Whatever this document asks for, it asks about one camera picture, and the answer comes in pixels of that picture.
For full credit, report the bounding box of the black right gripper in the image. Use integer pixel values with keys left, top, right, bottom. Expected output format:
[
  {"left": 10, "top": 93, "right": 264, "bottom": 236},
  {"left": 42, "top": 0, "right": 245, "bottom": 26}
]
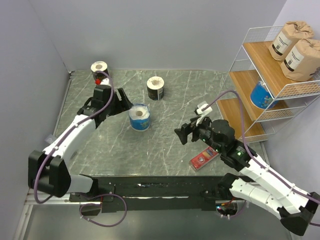
[{"left": 173, "top": 113, "right": 224, "bottom": 153}]

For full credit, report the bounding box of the blue roll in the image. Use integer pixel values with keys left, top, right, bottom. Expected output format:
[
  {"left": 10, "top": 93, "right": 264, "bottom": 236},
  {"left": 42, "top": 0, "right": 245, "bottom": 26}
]
[
  {"left": 250, "top": 79, "right": 278, "bottom": 110},
  {"left": 128, "top": 104, "right": 151, "bottom": 132}
]

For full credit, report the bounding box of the brown paper roll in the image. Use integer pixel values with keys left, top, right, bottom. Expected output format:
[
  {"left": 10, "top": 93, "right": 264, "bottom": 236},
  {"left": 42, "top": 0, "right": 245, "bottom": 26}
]
[
  {"left": 268, "top": 20, "right": 315, "bottom": 62},
  {"left": 280, "top": 38, "right": 320, "bottom": 82}
]

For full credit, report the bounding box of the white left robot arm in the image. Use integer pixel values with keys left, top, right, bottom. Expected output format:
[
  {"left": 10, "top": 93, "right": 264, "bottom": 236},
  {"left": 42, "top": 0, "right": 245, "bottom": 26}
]
[{"left": 28, "top": 84, "right": 133, "bottom": 201}]

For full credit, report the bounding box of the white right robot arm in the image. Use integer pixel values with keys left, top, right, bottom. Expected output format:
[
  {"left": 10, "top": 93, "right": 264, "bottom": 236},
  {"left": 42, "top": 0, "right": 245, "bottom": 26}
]
[{"left": 174, "top": 117, "right": 320, "bottom": 236}]

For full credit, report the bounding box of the red toothpaste box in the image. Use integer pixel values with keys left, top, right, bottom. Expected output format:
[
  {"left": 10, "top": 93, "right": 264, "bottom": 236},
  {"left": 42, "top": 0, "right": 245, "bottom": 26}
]
[{"left": 189, "top": 146, "right": 220, "bottom": 172}]

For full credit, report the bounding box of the black wrapped roll, centre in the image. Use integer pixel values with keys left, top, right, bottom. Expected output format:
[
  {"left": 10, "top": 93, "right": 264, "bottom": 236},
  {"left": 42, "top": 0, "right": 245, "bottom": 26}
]
[{"left": 146, "top": 76, "right": 165, "bottom": 101}]

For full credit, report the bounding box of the black wrapped roll, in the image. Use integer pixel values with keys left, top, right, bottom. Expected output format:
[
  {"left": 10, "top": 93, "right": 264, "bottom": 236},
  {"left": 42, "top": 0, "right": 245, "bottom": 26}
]
[
  {"left": 90, "top": 61, "right": 110, "bottom": 80},
  {"left": 146, "top": 76, "right": 165, "bottom": 101}
]

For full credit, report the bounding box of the black wrapped roll, back left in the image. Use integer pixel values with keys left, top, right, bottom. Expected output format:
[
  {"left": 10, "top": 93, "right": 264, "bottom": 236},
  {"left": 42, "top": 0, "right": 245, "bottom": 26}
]
[{"left": 90, "top": 61, "right": 110, "bottom": 80}]

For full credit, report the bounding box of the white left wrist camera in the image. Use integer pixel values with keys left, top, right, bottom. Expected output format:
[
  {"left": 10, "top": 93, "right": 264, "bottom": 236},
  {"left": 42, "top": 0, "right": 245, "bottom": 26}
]
[{"left": 95, "top": 77, "right": 111, "bottom": 87}]

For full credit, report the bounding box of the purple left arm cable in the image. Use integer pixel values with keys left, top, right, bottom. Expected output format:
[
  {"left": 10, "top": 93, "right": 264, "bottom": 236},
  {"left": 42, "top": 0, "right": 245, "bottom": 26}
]
[{"left": 33, "top": 70, "right": 115, "bottom": 205}]

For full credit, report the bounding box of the white wire wooden shelf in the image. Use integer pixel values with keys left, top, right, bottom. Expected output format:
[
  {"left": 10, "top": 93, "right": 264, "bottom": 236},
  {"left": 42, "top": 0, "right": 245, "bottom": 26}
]
[{"left": 217, "top": 26, "right": 320, "bottom": 143}]

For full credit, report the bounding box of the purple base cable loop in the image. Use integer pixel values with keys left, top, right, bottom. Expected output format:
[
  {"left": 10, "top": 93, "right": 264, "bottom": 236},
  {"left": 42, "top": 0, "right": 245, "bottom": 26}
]
[{"left": 79, "top": 193, "right": 128, "bottom": 228}]

